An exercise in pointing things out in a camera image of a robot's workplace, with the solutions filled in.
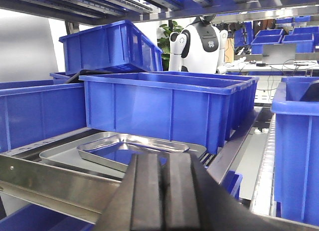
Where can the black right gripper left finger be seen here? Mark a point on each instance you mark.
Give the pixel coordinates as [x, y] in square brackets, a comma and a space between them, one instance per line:
[137, 203]

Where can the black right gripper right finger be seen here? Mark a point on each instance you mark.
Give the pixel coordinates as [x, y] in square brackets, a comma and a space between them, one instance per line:
[194, 201]

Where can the small silver tray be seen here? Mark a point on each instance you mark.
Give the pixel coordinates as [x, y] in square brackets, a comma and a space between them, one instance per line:
[117, 154]

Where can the large silver tray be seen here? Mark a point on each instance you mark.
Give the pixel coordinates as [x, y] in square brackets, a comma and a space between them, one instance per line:
[67, 156]

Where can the blue bin above tray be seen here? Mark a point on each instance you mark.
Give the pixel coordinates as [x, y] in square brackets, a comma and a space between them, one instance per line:
[189, 107]

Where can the blue bin lower centre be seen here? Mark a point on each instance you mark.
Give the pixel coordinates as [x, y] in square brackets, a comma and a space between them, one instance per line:
[37, 218]

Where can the blue bin upper right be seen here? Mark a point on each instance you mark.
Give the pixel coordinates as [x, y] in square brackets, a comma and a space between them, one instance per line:
[297, 148]

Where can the white work table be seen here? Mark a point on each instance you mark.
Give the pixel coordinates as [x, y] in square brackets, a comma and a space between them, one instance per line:
[269, 75]

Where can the blue bin upper left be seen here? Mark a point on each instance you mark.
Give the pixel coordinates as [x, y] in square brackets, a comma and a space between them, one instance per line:
[32, 111]

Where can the white humanoid robot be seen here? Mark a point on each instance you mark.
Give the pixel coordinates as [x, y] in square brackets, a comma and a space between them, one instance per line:
[198, 48]

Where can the green potted plant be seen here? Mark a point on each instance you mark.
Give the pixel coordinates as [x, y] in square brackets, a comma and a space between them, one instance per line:
[165, 30]

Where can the tilted blue bin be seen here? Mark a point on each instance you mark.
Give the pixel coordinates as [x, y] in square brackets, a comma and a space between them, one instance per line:
[117, 47]

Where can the grey laptop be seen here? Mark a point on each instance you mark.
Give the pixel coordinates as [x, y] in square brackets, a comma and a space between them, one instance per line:
[278, 53]

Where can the stacked blue bins background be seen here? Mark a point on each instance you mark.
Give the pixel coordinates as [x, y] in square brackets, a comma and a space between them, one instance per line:
[301, 31]

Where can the overhead roller shelf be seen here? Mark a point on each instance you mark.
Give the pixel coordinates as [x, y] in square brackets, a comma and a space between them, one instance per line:
[98, 12]

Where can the roller track rail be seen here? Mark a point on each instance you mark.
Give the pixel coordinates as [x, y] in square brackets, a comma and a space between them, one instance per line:
[262, 201]

